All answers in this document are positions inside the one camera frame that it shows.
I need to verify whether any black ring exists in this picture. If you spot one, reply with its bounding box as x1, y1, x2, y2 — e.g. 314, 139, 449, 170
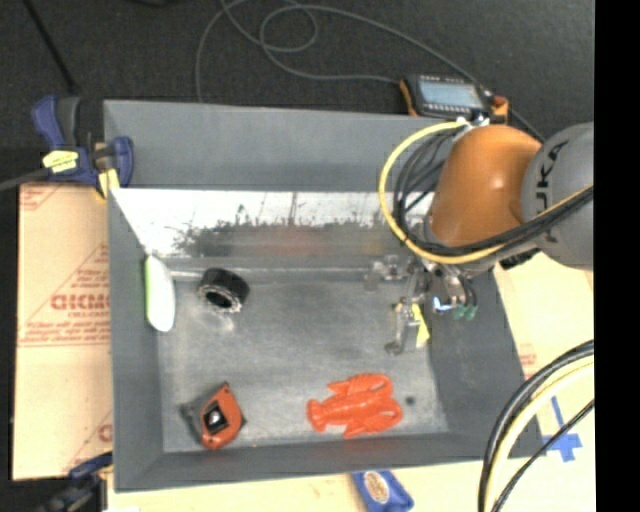
196, 267, 251, 315

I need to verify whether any black cylinder on white bracket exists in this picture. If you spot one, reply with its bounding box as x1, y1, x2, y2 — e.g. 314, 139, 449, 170
499, 249, 542, 271

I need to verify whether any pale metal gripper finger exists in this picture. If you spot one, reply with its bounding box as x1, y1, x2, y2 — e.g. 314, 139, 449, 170
363, 254, 417, 292
383, 295, 422, 357

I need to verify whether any brown cardboard board, red print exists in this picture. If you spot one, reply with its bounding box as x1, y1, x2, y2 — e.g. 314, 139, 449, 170
10, 182, 115, 481

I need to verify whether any orange and grey tape measure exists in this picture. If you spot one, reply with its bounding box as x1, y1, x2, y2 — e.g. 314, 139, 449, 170
179, 381, 248, 451

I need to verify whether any white and green oval piece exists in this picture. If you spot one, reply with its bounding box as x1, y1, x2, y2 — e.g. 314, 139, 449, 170
144, 253, 177, 333

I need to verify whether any grey metal bin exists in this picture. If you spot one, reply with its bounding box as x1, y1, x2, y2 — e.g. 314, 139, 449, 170
102, 98, 544, 492

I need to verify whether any orange toy lobster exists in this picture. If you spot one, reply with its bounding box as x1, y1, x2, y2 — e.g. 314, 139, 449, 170
305, 372, 404, 440

